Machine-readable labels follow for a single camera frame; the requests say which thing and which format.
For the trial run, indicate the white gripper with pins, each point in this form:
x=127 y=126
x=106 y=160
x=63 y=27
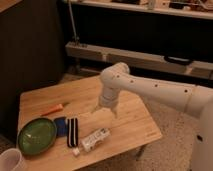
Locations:
x=108 y=99

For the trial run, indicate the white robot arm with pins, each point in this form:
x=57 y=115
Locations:
x=191 y=99

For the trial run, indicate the wooden table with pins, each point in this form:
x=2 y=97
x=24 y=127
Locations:
x=131 y=128

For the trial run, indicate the blue sponge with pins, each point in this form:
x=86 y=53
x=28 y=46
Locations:
x=61 y=126

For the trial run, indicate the orange carrot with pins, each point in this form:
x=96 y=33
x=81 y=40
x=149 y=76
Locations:
x=56 y=108

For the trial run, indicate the green bowl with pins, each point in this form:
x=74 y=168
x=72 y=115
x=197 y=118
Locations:
x=37 y=136

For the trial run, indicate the grey metal pole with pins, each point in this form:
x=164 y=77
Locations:
x=76 y=38

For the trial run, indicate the white cup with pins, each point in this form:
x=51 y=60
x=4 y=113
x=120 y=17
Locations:
x=12 y=160

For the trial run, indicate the white upper shelf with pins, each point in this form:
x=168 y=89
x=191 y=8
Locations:
x=140 y=8

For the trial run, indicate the long white bench rail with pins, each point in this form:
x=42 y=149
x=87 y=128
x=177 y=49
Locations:
x=140 y=60

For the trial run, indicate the black handle on rail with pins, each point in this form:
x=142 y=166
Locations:
x=178 y=61

